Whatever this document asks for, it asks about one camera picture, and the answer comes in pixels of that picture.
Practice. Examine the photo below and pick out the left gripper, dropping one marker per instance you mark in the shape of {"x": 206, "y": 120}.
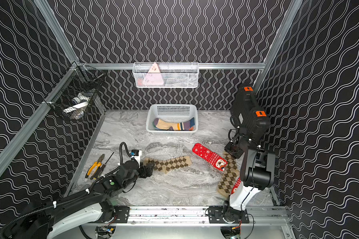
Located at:
{"x": 143, "y": 171}

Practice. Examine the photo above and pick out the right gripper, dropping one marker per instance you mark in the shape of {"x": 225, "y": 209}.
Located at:
{"x": 227, "y": 149}

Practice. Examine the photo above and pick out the red christmas sock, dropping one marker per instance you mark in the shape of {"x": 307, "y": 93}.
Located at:
{"x": 210, "y": 157}
{"x": 235, "y": 186}

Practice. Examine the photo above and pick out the beige argyle sock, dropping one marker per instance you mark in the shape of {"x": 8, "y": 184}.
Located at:
{"x": 229, "y": 177}
{"x": 170, "y": 164}

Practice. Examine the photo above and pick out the cream purple striped sock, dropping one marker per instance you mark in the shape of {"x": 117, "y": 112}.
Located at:
{"x": 175, "y": 126}

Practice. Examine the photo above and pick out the white plastic basket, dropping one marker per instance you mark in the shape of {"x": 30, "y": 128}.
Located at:
{"x": 171, "y": 113}

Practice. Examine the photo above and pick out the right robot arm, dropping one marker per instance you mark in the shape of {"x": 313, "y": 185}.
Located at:
{"x": 256, "y": 173}

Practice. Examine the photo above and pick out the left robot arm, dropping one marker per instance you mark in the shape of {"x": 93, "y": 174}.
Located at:
{"x": 47, "y": 220}

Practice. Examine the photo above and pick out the black screwdriver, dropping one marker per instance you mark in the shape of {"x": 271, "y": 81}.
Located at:
{"x": 101, "y": 169}

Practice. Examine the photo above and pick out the black tool case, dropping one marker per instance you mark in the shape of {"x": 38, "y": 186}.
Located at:
{"x": 251, "y": 118}

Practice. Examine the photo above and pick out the white items in black basket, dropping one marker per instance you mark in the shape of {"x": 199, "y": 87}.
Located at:
{"x": 79, "y": 105}

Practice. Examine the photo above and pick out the pink triangular item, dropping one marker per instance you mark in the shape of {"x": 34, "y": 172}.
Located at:
{"x": 153, "y": 77}

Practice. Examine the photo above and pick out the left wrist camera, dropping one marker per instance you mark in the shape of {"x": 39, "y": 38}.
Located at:
{"x": 136, "y": 155}

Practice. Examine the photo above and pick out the yellow handled pliers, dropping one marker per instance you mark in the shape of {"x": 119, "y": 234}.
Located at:
{"x": 94, "y": 168}

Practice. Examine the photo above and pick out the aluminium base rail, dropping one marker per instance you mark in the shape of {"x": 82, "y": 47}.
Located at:
{"x": 209, "y": 216}

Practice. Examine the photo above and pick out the black wire wall basket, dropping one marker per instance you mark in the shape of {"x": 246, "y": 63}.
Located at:
{"x": 85, "y": 79}

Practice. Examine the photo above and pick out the white wire wall basket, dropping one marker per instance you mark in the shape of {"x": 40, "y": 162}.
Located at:
{"x": 174, "y": 74}

